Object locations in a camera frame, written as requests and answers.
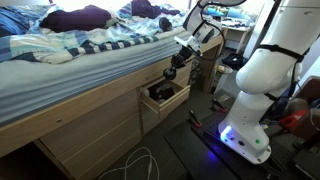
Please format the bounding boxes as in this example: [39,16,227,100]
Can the light blue mattress sheet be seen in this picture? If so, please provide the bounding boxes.
[0,24,222,128]

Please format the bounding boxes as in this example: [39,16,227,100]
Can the dark purple garment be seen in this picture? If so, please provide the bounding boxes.
[40,5,111,33]

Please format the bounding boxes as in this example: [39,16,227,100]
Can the white cable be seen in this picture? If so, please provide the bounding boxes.
[98,147,160,180]

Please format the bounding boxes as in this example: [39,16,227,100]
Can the white rolled sock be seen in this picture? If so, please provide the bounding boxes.
[140,88,150,96]

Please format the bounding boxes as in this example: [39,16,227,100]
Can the wooden bed frame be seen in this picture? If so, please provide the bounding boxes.
[0,27,228,180]

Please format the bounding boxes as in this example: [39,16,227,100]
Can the open wooden drawer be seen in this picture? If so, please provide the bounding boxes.
[140,78,190,120]

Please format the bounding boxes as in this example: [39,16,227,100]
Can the white desk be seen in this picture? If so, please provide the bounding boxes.
[222,21,253,53]

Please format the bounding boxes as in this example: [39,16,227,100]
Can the white bin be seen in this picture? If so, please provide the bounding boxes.
[214,64,233,93]

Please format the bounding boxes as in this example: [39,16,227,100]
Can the red handled clamp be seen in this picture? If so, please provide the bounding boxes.
[188,110,202,128]

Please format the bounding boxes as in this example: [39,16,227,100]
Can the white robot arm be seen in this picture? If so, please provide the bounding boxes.
[218,0,320,164]

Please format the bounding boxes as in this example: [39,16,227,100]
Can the large wooden drawer front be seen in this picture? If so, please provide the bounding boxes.
[35,90,142,180]

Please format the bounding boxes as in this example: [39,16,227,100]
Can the black bag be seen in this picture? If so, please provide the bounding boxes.
[222,53,243,70]

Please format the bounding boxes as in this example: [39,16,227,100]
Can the blue pillow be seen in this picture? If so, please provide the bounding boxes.
[0,6,41,37]

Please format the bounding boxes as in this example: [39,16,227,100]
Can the blue striped duvet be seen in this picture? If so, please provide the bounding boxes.
[0,5,187,64]

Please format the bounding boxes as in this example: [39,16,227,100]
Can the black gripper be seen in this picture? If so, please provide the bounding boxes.
[170,47,192,70]

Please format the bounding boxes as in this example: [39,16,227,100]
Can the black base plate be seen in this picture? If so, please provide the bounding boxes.
[192,112,320,180]

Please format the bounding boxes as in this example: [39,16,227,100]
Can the dark navy garment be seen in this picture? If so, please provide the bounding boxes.
[131,0,180,19]

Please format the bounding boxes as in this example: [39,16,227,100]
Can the black socks in drawer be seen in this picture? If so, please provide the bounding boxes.
[148,84,175,104]

